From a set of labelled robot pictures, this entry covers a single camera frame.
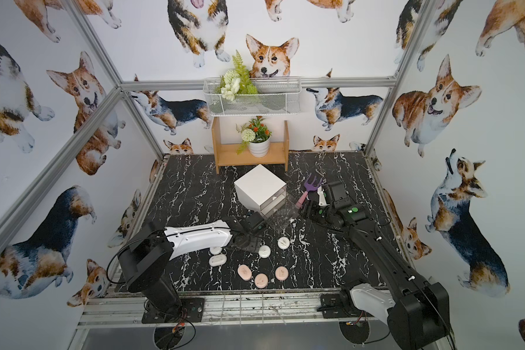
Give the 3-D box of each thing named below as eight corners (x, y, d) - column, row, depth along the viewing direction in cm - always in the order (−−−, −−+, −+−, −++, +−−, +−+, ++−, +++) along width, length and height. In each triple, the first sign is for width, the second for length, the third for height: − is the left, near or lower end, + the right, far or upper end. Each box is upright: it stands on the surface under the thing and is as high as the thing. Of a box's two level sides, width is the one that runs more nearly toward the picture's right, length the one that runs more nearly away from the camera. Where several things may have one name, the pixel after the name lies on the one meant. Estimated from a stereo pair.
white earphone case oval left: (209, 266, 85) (207, 264, 84) (211, 256, 88) (210, 254, 86) (226, 266, 85) (225, 264, 84) (227, 256, 88) (226, 254, 86)
